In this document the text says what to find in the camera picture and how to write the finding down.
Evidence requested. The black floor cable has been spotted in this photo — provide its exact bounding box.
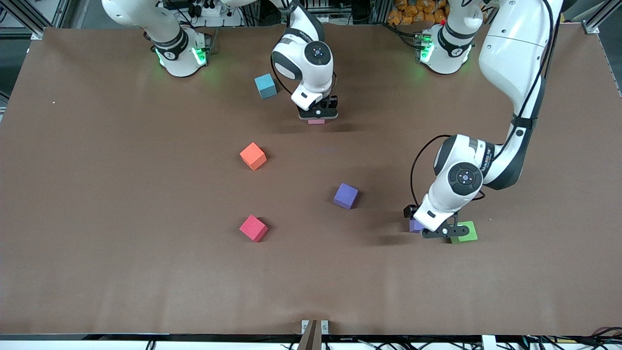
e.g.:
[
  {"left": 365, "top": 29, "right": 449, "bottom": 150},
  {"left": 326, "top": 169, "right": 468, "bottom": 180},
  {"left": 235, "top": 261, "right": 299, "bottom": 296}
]
[{"left": 522, "top": 335, "right": 622, "bottom": 350}]

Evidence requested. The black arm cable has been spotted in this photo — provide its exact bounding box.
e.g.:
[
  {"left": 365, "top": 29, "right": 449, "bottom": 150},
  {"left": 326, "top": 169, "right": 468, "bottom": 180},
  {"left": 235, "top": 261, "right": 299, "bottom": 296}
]
[
  {"left": 270, "top": 53, "right": 293, "bottom": 96},
  {"left": 410, "top": 0, "right": 557, "bottom": 210}
]

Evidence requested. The cyan foam block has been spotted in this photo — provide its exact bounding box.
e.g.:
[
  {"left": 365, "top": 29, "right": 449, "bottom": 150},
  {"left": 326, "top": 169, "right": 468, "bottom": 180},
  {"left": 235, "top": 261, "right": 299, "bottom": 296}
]
[{"left": 254, "top": 73, "right": 278, "bottom": 100}]

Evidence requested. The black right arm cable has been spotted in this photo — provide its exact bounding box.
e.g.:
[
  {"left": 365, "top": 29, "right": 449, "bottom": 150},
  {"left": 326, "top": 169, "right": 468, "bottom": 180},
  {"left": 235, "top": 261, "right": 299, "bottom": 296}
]
[{"left": 270, "top": 53, "right": 293, "bottom": 96}]

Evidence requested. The metal camera stand bracket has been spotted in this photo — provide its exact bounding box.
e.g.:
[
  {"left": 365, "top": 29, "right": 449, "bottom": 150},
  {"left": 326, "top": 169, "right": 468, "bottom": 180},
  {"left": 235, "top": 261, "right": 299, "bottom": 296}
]
[{"left": 301, "top": 319, "right": 329, "bottom": 336}]

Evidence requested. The green foam block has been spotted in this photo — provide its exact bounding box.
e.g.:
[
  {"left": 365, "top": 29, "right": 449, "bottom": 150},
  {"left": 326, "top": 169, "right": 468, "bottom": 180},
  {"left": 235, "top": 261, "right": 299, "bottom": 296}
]
[{"left": 449, "top": 221, "right": 478, "bottom": 245}]

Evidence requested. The paper table cover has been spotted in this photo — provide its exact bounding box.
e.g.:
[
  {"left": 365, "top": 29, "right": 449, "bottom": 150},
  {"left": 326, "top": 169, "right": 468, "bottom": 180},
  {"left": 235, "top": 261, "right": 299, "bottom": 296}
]
[{"left": 0, "top": 24, "right": 622, "bottom": 337}]

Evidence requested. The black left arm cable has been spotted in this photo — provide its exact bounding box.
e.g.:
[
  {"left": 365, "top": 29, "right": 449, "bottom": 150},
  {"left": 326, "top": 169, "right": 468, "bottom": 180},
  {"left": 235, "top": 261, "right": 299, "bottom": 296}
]
[{"left": 410, "top": 0, "right": 557, "bottom": 210}]

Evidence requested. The white power strip with plugs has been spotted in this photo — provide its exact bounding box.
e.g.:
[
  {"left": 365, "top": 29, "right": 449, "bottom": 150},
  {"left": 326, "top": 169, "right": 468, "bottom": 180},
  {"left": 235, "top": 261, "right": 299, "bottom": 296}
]
[{"left": 187, "top": 0, "right": 229, "bottom": 18}]

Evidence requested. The brown camera stand pole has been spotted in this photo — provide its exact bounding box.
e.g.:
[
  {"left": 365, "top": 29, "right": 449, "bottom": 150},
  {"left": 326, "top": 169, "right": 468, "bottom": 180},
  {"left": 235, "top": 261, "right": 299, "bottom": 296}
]
[{"left": 296, "top": 319, "right": 319, "bottom": 350}]

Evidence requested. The aluminium frame post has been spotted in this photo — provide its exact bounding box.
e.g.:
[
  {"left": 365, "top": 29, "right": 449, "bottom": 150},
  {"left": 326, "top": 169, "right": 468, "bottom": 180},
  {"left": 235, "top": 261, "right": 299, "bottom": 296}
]
[
  {"left": 0, "top": 0, "right": 73, "bottom": 39},
  {"left": 582, "top": 0, "right": 622, "bottom": 35}
]

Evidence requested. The red foam block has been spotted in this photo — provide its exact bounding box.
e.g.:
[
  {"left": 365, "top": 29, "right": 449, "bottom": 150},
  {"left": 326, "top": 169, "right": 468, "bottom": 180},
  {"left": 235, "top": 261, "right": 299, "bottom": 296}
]
[{"left": 239, "top": 214, "right": 269, "bottom": 243}]

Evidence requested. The white multi-socket strip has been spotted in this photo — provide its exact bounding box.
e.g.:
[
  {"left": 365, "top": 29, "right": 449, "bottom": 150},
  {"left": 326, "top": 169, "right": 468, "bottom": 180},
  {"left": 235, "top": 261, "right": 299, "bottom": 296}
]
[{"left": 311, "top": 0, "right": 342, "bottom": 24}]

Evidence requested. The orange foam block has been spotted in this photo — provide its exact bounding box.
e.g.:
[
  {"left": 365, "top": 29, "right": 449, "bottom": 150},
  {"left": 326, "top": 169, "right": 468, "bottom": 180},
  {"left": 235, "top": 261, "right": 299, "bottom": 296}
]
[{"left": 239, "top": 142, "right": 268, "bottom": 171}]

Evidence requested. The bag of orange fruit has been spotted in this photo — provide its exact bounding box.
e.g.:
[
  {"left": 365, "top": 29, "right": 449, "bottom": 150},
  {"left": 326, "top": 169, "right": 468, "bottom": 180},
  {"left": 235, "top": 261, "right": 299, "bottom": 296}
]
[{"left": 388, "top": 0, "right": 449, "bottom": 26}]

